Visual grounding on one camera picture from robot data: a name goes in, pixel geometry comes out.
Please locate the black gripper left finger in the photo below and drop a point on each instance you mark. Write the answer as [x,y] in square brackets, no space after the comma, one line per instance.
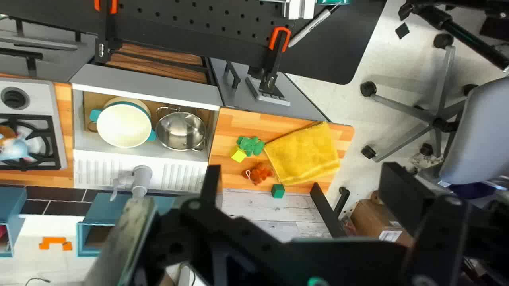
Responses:
[209,187]

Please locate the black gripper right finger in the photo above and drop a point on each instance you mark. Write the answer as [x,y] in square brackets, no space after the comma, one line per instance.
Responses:
[326,211]

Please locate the yellow plush cube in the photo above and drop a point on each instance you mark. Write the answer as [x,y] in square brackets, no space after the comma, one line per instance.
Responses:
[238,155]

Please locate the orange plush toy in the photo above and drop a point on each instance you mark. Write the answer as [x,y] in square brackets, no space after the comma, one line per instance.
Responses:
[259,171]

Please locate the green plush cube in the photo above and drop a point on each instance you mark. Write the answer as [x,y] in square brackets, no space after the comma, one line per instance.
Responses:
[276,190]

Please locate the green plush toy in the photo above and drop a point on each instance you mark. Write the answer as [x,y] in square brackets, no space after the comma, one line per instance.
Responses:
[249,144]

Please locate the toy food pile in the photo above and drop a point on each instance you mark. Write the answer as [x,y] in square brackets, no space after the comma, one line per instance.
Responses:
[15,149]

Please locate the toy stove black grates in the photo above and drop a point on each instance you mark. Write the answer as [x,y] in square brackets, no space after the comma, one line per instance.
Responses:
[39,97]

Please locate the grey wood backsplash panel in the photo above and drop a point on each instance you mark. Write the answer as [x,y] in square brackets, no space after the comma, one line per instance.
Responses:
[275,214]

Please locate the cardboard box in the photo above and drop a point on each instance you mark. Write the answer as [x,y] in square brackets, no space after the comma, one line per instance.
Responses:
[378,219]

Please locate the yellow towel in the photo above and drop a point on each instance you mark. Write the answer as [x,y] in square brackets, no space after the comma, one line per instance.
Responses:
[302,152]

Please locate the steel pot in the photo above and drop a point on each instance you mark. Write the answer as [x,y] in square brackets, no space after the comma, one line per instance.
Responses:
[179,131]

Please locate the grey toy faucet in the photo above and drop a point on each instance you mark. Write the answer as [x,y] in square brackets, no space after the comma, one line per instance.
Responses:
[139,176]

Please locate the white bowl teal rim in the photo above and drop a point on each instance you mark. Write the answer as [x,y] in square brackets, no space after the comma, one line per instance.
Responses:
[122,125]

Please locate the empty teal planter box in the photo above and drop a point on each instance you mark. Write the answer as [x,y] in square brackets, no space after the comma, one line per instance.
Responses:
[104,211]

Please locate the white toy sink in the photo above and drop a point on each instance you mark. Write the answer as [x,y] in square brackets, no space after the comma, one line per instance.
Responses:
[147,87]

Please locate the black pegboard table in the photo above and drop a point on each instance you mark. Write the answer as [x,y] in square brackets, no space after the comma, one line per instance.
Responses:
[211,25]

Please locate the grey office chair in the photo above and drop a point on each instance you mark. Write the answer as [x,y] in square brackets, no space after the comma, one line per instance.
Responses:
[477,131]

